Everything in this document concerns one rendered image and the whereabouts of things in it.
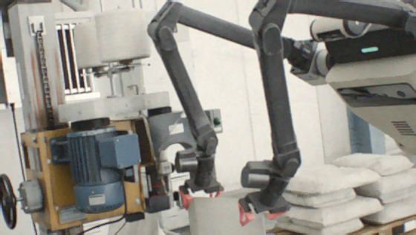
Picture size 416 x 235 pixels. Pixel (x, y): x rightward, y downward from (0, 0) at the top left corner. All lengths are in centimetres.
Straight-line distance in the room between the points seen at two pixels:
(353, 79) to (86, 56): 90
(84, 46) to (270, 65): 90
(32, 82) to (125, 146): 42
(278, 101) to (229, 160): 555
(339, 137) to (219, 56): 195
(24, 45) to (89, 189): 52
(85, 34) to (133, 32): 30
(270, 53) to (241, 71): 574
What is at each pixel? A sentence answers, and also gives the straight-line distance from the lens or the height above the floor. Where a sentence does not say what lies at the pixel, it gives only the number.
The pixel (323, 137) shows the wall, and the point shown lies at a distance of 786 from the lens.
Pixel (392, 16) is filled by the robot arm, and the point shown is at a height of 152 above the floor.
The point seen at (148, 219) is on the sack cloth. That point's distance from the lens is 249.
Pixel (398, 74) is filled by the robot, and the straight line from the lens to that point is 179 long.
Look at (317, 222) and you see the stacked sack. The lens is 482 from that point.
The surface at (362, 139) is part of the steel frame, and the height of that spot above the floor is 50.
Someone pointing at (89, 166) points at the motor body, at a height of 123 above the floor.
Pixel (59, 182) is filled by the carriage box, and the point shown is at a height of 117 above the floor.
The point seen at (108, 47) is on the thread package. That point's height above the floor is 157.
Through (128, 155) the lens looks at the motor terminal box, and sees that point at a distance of 188.
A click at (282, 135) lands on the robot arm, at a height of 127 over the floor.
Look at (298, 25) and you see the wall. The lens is 772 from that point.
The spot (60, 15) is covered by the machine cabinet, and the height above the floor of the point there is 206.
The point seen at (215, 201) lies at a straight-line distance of 213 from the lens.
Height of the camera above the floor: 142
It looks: 3 degrees down
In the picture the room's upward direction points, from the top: 7 degrees counter-clockwise
